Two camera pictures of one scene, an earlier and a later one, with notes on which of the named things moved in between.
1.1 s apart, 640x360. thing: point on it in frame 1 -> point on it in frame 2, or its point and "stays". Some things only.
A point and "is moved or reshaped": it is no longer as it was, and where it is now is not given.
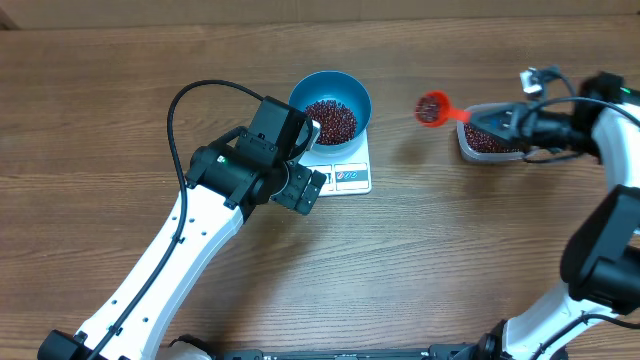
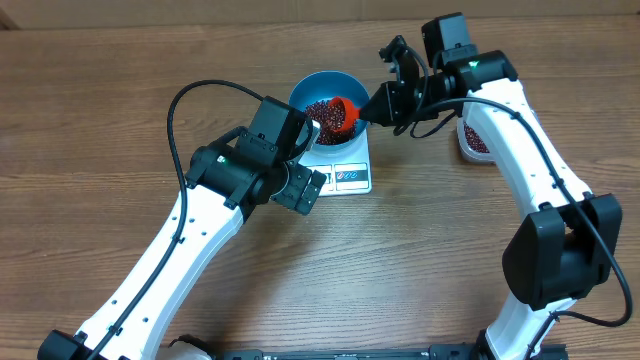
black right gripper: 515,133 -> 392,98
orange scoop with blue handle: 433,109 is moved or reshaped
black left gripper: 300,178 stays
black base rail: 434,353 stays
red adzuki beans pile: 485,142 stays
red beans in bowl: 338,123 stays
